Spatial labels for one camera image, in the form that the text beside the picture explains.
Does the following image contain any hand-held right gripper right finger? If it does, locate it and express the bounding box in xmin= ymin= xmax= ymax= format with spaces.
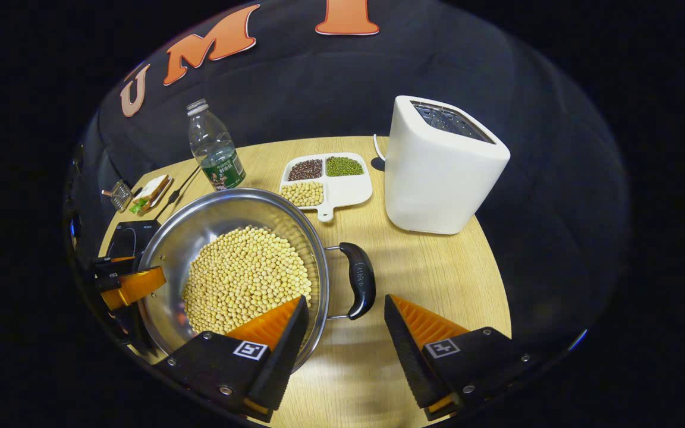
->
xmin=384 ymin=294 xmax=539 ymax=423

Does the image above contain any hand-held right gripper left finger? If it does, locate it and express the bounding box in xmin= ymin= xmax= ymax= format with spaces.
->
xmin=155 ymin=295 xmax=310 ymax=424

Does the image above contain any black induction cooktop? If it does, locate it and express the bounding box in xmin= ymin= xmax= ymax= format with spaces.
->
xmin=105 ymin=220 xmax=162 ymax=259

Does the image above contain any steel pot with black handle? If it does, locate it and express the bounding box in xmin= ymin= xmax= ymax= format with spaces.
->
xmin=134 ymin=188 xmax=377 ymax=372

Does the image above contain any sandwich on white plate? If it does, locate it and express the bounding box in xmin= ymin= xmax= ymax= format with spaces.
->
xmin=128 ymin=174 xmax=174 ymax=216

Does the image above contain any pile of yellow soybeans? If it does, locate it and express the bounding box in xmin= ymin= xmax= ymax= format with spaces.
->
xmin=182 ymin=226 xmax=313 ymax=335

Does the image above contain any clear plastic water bottle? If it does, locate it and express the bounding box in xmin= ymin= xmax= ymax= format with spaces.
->
xmin=187 ymin=99 xmax=247 ymax=192

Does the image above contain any white toaster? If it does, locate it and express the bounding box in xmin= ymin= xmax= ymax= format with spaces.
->
xmin=384 ymin=95 xmax=511 ymax=235

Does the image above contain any white divided bean dish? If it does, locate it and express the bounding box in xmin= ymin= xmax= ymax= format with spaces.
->
xmin=278 ymin=152 xmax=374 ymax=223

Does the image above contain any metal wire holder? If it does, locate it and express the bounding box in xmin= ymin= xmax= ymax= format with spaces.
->
xmin=101 ymin=180 xmax=135 ymax=213

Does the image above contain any black power cable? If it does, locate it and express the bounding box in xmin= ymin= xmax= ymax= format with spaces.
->
xmin=155 ymin=166 xmax=202 ymax=222

